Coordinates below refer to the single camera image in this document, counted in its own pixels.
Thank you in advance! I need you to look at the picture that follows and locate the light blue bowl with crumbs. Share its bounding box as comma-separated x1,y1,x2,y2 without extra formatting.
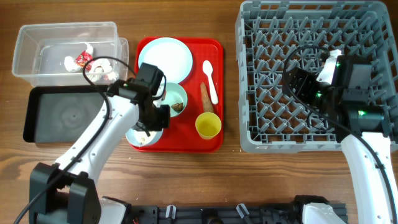
125,129,163,147

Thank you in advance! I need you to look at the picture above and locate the red snack wrapper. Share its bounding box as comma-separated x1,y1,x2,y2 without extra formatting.
75,51,93,68

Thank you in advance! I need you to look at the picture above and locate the white tissue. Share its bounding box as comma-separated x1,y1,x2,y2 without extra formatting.
86,58,119,83

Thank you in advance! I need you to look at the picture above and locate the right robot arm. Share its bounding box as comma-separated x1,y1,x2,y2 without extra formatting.
282,47,397,223

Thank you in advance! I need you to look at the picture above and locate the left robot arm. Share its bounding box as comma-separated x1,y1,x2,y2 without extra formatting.
21,63,170,223

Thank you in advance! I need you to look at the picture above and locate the grey dishwasher rack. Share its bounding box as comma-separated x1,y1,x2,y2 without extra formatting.
235,1,397,153

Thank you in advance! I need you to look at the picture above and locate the brown food scrap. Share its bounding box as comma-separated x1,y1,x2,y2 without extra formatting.
171,103,184,113

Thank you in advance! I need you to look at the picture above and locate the light green bowl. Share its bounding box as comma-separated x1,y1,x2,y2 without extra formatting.
161,83,188,118

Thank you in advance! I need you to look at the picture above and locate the yellow plastic cup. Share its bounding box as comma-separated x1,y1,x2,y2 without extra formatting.
195,112,222,140

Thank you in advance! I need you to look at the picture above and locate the red plastic tray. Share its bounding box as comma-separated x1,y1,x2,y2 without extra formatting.
132,37,224,153

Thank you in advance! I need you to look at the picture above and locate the large light blue plate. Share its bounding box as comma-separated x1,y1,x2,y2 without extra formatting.
138,37,193,83

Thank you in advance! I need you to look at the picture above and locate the white plastic spoon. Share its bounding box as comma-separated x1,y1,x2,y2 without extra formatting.
202,60,219,105

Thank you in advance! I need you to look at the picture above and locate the crumpled white paper scrap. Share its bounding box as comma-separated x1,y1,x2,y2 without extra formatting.
64,42,94,72

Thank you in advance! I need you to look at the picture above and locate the black plastic tray bin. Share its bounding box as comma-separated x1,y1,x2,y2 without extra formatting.
23,85,104,143

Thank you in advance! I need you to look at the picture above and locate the clear plastic bin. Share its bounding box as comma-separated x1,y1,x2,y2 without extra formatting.
12,22,129,86

